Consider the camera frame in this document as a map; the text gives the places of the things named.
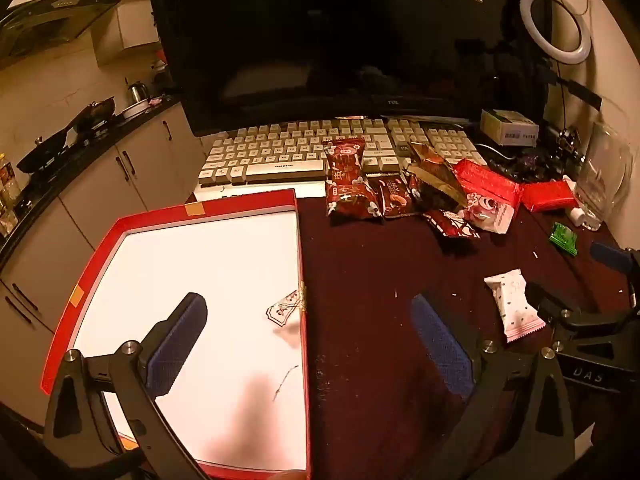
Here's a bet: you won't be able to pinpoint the glass condiment bottle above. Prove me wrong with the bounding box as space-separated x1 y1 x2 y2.
0 154 22 206

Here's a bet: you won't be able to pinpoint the red and pink snack packet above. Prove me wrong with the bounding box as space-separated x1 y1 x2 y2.
452 158 523 235

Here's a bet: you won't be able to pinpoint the white ring light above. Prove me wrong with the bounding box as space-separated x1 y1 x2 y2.
519 0 593 66

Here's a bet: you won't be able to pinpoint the white base cabinets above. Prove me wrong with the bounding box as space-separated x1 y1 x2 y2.
0 102 211 426

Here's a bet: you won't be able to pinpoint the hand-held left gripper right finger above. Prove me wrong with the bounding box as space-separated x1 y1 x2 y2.
410 292 583 480

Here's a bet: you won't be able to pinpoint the red shallow box lid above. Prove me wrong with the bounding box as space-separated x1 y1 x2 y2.
40 187 313 480

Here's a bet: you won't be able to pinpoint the black cable tangle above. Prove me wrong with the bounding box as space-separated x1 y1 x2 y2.
487 130 583 181

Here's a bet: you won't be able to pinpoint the brown gold snack packet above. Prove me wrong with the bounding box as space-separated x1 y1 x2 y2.
402 141 468 213

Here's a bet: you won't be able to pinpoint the small cardboard box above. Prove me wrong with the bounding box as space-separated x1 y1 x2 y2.
480 108 541 147

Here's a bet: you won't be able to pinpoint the white flat board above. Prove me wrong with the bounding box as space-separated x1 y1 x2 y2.
192 180 327 203

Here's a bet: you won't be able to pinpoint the black ring light stand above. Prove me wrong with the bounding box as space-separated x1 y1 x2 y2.
537 57 603 111

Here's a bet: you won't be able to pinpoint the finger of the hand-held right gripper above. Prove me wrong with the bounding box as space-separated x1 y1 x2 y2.
589 241 640 283
525 280 640 333

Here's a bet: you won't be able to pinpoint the range hood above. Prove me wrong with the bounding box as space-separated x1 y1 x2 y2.
0 0 121 68

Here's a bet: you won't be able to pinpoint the white keyboard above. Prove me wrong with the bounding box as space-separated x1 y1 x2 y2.
197 116 488 186

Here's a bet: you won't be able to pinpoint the flat plain red packet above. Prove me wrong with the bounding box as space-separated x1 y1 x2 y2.
520 180 578 212

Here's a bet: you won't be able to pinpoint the black wok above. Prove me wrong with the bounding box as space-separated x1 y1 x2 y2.
70 97 117 133

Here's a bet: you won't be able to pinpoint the small red white snack packet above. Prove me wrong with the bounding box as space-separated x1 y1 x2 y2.
424 209 482 239

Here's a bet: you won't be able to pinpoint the small green wrapper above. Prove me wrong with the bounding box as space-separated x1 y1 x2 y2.
550 222 578 255

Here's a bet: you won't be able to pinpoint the clear glass mug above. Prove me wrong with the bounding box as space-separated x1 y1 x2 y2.
572 120 633 231

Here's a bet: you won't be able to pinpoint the dark red tablecloth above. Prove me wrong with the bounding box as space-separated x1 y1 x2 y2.
190 135 636 480

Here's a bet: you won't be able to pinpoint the dark red snack packet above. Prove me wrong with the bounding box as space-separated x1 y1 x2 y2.
367 174 418 218

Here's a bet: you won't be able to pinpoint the black monitor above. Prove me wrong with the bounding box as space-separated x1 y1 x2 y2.
142 0 556 137

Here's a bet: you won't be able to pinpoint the black frying pan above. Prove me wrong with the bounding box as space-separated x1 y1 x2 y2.
16 127 76 173

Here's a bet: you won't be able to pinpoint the pale pink snack packet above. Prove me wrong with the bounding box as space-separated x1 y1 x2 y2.
484 269 546 343

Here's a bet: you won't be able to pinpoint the metal kitchen appliance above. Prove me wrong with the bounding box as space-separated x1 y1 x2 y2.
152 66 174 95

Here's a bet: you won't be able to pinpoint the black kitchen counter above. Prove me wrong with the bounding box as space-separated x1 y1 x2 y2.
0 95 183 261

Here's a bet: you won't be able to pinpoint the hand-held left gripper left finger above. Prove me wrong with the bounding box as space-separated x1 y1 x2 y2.
44 291 213 480

